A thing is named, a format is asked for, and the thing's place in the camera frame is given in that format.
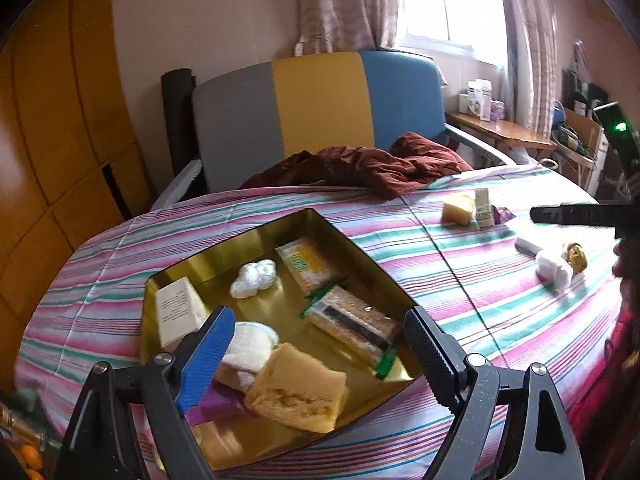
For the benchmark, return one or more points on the wooden wardrobe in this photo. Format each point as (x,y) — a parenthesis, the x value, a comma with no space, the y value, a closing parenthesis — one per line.
(50,135)

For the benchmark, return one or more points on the small green box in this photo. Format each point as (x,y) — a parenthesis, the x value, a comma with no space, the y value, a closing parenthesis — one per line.
(482,210)

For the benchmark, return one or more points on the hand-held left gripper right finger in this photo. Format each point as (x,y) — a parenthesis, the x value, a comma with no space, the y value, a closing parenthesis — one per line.
(432,360)

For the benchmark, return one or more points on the grey yellow blue armchair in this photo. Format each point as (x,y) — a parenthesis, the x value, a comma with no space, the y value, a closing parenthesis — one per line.
(320,105)

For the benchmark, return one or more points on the small purple box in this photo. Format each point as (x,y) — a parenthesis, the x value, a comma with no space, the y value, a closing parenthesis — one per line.
(496,110)

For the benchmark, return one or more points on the red fleece cloth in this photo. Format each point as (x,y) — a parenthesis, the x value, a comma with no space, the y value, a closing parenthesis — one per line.
(617,385)

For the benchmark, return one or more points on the wooden side table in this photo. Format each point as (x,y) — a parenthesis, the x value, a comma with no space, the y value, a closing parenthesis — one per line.
(505,132)

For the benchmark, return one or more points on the window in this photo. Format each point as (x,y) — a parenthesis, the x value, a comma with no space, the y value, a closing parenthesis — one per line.
(450,0)

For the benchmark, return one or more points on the wooden folding chair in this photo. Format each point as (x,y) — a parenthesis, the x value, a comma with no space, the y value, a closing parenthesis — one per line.
(590,135)

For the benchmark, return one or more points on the pale yellow sponge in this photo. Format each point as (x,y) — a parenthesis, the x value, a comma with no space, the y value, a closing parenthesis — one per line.
(457,209)

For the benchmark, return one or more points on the brown snack packet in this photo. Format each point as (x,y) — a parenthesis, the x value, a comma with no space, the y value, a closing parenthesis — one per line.
(350,322)

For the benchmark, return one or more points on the black rolled mat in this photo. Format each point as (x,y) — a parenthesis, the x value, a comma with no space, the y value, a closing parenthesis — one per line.
(177,110)

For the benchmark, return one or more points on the dark bags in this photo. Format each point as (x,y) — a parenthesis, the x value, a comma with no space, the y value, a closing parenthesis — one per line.
(570,137)

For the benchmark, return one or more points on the gold round candy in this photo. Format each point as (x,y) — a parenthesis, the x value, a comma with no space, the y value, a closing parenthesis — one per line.
(575,256)

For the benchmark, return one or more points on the green yellow snack packet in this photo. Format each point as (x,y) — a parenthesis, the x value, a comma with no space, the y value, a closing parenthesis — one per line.
(305,262)

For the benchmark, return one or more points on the round white pastry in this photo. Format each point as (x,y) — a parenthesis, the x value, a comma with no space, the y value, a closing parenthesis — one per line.
(247,350)

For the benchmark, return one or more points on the gold tin box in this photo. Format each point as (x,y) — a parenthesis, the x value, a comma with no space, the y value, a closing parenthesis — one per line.
(210,270)

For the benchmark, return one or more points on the white plastic bag roll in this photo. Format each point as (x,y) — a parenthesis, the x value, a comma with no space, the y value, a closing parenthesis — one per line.
(252,277)

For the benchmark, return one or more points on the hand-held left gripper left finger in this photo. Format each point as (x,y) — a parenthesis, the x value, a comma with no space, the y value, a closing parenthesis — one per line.
(207,355)

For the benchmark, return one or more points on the striped bedsheet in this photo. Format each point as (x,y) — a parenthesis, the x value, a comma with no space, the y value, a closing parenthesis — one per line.
(450,310)

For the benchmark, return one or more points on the beige patterned curtain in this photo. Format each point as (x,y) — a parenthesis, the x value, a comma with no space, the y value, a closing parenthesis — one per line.
(345,5)
(530,60)

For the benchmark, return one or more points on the white carton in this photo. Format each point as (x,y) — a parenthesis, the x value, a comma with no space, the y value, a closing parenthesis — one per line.
(475,102)

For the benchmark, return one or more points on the dark yellow sponge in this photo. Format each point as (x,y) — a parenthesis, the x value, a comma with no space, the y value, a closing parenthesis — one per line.
(295,392)

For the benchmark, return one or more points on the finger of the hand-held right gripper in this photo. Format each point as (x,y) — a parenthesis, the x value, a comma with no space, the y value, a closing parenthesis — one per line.
(570,214)

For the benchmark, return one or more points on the dark red cloth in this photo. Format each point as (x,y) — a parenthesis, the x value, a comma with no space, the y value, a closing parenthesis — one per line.
(380,165)

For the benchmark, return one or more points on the white cardboard box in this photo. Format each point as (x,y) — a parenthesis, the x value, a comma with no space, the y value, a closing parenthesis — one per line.
(177,310)

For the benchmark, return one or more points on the blue round object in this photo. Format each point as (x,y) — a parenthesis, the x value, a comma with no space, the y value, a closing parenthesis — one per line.
(558,112)

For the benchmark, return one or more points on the orange fruit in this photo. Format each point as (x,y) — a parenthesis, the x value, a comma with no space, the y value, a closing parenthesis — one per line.
(35,474)
(31,455)

